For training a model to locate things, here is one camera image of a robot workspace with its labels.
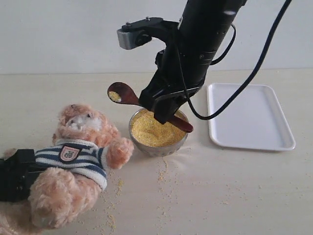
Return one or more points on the white rectangular plastic tray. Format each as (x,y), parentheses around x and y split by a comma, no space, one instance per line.
(254,120)

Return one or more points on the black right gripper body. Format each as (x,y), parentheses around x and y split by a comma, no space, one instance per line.
(177,74)

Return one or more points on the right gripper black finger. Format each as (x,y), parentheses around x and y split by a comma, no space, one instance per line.
(166,108)

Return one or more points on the tan teddy bear striped sweater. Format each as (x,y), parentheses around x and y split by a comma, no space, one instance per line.
(71,173)

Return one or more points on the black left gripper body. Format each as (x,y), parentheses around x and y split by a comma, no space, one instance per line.
(17,174)

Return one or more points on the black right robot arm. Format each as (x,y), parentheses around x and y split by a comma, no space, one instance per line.
(191,46)

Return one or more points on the dark red wooden spoon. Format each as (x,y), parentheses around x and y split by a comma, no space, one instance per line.
(128,97)

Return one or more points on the steel bowl of yellow millet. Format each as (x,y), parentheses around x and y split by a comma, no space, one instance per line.
(153,138)

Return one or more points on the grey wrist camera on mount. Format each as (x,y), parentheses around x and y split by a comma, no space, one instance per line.
(136,34)

